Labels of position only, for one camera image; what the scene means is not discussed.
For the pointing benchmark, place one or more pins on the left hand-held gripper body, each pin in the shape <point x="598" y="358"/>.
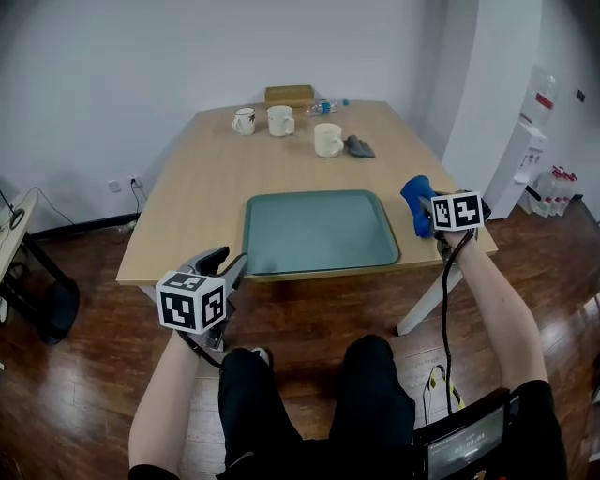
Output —
<point x="187" y="304"/>

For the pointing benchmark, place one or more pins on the pack of red-capped bottles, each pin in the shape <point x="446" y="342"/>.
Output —
<point x="555" y="192"/>

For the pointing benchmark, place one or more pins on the plain cream mug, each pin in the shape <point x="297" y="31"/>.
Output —
<point x="325" y="140"/>

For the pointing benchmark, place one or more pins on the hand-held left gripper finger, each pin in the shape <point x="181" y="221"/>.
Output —
<point x="236" y="276"/>
<point x="211" y="260"/>

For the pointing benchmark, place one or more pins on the person's left shoe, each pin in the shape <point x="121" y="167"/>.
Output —
<point x="261" y="355"/>

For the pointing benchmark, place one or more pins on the black desk lamp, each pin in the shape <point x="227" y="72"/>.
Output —
<point x="17" y="219"/>

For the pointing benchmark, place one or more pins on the black wall switch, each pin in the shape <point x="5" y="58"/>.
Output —
<point x="580" y="95"/>

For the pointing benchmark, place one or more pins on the person's left leg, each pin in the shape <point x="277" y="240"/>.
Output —
<point x="253" y="422"/>

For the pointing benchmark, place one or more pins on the person's left forearm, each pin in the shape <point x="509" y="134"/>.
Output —
<point x="164" y="398"/>

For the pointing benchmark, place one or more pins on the white water dispenser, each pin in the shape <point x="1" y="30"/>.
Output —
<point x="513" y="169"/>

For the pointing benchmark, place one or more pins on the person's leg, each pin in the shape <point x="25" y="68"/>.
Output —
<point x="370" y="398"/>
<point x="253" y="422"/>

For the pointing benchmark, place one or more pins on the white wall socket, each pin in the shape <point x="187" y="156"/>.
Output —
<point x="135" y="180"/>

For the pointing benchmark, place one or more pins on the white blank wall plate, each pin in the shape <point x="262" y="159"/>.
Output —
<point x="114" y="186"/>

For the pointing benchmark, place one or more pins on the clear plastic water bottle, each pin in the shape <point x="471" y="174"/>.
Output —
<point x="321" y="108"/>

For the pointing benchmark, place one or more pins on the grey crumpled cloth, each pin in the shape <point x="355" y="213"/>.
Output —
<point x="358" y="147"/>

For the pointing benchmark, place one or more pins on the clear green plastic bottle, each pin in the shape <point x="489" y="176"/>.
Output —
<point x="125" y="226"/>

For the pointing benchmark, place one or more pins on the white table leg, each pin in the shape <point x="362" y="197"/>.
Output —
<point x="424" y="304"/>

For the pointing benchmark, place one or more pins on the green plastic tray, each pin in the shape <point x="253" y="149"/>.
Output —
<point x="319" y="229"/>

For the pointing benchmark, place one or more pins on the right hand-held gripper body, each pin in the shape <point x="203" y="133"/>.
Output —
<point x="457" y="211"/>

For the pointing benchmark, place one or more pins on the white mug brown leaf print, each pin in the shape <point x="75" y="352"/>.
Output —
<point x="243" y="123"/>

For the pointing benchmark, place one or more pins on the tall white mug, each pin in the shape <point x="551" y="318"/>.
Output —
<point x="279" y="122"/>

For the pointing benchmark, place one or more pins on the clear water jug red label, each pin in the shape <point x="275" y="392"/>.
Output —
<point x="541" y="98"/>

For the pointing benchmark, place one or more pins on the brown cardboard box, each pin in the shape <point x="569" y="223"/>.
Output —
<point x="288" y="94"/>

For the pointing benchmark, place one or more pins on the person's right leg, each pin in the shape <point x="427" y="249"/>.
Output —
<point x="370" y="398"/>

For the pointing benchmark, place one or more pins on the black tablet screen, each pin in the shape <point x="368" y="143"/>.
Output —
<point x="464" y="440"/>

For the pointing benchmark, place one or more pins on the blue cleaning cloth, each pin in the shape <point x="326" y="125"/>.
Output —
<point x="415" y="190"/>

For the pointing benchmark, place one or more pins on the person's right forearm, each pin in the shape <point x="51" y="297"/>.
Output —
<point x="492" y="304"/>

